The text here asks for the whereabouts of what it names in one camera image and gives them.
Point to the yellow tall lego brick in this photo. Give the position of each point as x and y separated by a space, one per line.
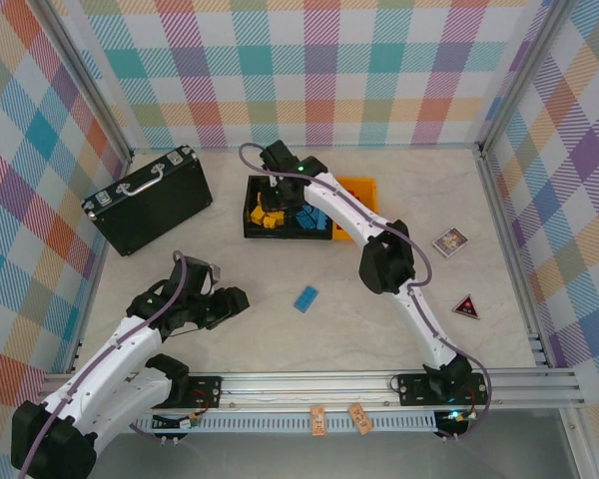
256 213

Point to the yellow scuffed four-stud lego brick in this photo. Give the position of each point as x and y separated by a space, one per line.
273 220

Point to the blue eight-stud lego brick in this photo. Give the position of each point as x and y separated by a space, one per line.
305 217
306 299

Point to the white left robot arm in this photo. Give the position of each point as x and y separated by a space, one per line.
105 349

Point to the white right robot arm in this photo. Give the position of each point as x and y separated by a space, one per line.
339 204

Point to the black divided container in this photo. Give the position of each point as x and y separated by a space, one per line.
249 232

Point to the yellow plastic bin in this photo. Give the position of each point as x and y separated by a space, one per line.
367 192

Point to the black ribbed carrying case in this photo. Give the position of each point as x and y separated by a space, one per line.
155 209

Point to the orange paper tag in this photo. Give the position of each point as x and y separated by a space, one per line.
358 419
317 421

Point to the playing card box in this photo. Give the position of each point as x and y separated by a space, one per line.
449 242

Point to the red black triangular object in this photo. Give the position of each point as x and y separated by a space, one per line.
466 308

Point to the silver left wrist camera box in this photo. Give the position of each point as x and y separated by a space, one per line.
215 273

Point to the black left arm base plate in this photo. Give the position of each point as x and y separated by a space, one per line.
207 386

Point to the thin aluminium rail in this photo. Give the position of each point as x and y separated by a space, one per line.
379 146

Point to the long aluminium mounting rail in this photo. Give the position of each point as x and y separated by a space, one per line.
304 386

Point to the aluminium side rail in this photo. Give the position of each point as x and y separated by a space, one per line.
78 356
513 259

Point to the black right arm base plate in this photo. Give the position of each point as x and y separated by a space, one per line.
409 389

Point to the aluminium frame post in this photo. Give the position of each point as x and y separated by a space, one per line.
523 75
90 80

